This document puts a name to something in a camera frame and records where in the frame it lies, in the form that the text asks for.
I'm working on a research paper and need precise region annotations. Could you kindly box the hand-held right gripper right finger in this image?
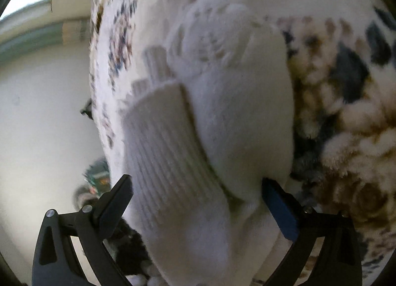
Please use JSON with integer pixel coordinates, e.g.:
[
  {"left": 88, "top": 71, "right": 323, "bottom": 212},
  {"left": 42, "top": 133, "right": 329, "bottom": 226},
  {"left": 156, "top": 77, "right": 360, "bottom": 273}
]
[{"left": 261, "top": 177, "right": 362, "bottom": 286}]

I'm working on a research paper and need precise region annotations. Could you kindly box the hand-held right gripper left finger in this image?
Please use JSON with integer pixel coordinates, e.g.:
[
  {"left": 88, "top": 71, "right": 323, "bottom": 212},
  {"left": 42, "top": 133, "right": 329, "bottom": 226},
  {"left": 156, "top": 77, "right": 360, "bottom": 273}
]
[{"left": 32, "top": 174, "right": 134, "bottom": 286}]

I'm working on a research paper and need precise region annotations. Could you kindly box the white knit sweater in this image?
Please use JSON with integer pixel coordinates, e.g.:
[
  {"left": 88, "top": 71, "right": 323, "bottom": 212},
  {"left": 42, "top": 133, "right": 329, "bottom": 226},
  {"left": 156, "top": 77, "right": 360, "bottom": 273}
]
[{"left": 119, "top": 0, "right": 297, "bottom": 286}]

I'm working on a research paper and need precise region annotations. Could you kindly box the teal storage rack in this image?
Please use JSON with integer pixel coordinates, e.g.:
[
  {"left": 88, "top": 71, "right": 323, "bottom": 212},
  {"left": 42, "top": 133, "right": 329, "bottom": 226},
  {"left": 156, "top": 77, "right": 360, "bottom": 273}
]
[{"left": 83, "top": 158, "right": 111, "bottom": 195}]

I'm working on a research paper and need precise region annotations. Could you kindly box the dark cloth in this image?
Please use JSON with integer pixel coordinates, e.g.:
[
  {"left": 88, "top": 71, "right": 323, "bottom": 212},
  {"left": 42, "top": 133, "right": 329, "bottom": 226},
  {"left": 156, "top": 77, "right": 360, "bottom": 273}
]
[{"left": 107, "top": 218, "right": 155, "bottom": 278}]

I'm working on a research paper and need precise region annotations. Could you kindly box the teal curtain with beige band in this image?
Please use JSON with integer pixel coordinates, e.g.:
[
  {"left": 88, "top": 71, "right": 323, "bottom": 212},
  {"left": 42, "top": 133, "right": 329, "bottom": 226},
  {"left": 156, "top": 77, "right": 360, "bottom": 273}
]
[{"left": 0, "top": 20, "right": 92, "bottom": 60}]

